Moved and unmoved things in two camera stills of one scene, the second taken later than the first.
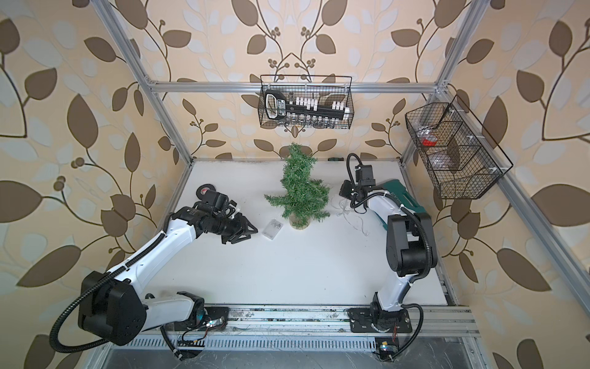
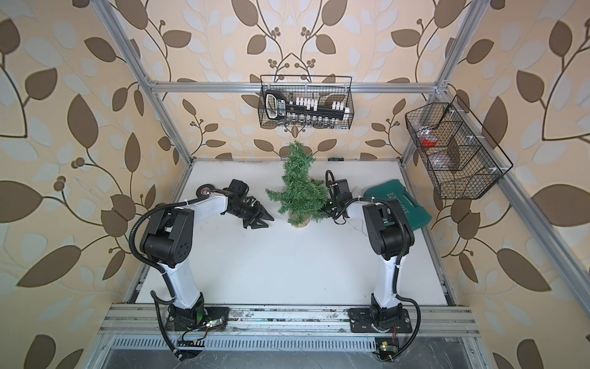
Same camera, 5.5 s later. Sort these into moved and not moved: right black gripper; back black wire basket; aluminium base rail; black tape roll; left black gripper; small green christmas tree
Moved: left black gripper; right black gripper
Not moved: small green christmas tree; back black wire basket; aluminium base rail; black tape roll
